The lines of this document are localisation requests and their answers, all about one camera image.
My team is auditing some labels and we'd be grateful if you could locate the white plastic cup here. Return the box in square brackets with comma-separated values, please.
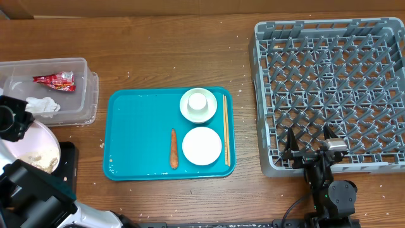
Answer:
[187, 92, 208, 113]

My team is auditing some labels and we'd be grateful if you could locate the large pink plate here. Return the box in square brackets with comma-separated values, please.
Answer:
[2, 120, 61, 159]

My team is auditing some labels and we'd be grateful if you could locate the wooden chopstick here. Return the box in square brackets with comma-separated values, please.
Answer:
[223, 95, 230, 167]
[222, 94, 229, 167]

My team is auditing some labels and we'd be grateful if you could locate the orange carrot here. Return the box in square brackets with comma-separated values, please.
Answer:
[170, 129, 178, 170]

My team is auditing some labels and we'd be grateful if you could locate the light green bowl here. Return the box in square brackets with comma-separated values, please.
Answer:
[179, 88, 218, 124]

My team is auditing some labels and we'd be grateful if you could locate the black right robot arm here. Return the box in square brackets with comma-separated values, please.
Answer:
[273, 125, 361, 228]

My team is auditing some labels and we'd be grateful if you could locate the black food waste tray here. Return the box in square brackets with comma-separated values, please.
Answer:
[51, 142, 79, 193]

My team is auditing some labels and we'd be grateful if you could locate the black rail at table edge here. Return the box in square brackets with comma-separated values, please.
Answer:
[136, 219, 304, 228]

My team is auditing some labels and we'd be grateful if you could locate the red snack wrapper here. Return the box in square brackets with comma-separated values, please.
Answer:
[33, 72, 76, 92]

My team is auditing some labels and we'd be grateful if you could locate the teal plastic tray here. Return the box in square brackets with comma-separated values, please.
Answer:
[103, 87, 236, 181]

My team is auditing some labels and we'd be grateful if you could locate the wooden chopstick right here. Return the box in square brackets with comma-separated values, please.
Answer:
[223, 95, 230, 167]

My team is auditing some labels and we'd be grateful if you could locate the grey plastic dish rack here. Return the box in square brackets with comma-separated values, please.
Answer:
[249, 17, 404, 177]

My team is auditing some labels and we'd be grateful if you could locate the wooden chopstick left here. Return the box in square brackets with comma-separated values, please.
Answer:
[222, 94, 229, 167]

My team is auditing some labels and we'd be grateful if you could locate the peanut shells and rice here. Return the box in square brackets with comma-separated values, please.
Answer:
[18, 148, 60, 174]

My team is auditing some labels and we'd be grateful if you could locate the clear plastic waste bin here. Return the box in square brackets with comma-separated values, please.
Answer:
[1, 58, 99, 127]

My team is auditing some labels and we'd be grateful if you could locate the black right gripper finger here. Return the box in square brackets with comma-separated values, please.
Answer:
[323, 124, 337, 139]
[285, 127, 299, 151]

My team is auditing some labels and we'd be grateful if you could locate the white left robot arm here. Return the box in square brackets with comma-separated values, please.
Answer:
[1, 95, 141, 228]

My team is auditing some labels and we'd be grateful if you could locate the small white plate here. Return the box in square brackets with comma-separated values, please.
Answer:
[182, 127, 222, 166]

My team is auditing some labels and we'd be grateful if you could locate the white tissue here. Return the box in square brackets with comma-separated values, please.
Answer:
[25, 97, 61, 118]

